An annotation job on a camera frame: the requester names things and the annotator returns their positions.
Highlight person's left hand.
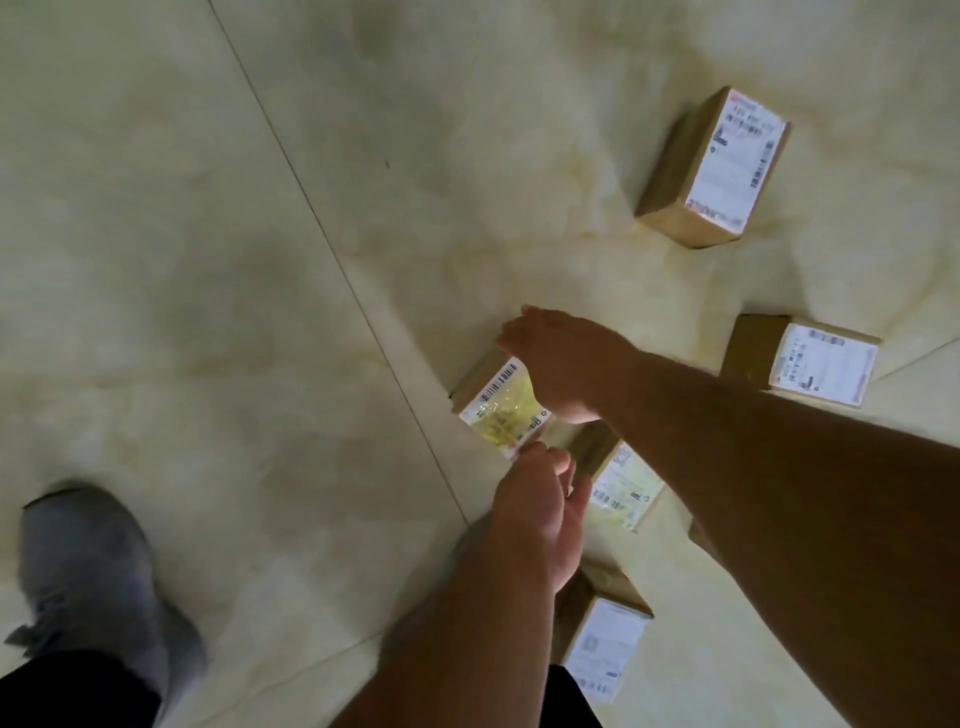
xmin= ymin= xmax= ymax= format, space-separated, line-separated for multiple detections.
xmin=490 ymin=442 xmax=594 ymax=595

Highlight person's right hand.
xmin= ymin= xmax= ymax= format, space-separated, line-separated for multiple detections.
xmin=495 ymin=305 xmax=640 ymax=426

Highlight cardboard box with yellowish label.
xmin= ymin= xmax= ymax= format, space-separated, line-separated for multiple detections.
xmin=449 ymin=345 xmax=553 ymax=459

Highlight person's left forearm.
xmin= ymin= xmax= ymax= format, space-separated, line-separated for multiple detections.
xmin=328 ymin=516 xmax=561 ymax=728

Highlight person's right forearm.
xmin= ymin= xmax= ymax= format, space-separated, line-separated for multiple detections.
xmin=598 ymin=349 xmax=960 ymax=728

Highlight cardboard box with white label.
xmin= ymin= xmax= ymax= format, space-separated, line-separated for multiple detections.
xmin=635 ymin=85 xmax=793 ymax=251
xmin=551 ymin=558 xmax=656 ymax=707
xmin=565 ymin=420 xmax=668 ymax=536
xmin=719 ymin=313 xmax=883 ymax=411

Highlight grey shoe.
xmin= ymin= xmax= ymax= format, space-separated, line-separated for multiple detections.
xmin=3 ymin=482 xmax=209 ymax=708

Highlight black trousers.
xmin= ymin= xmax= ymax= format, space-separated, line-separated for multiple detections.
xmin=0 ymin=648 xmax=603 ymax=728

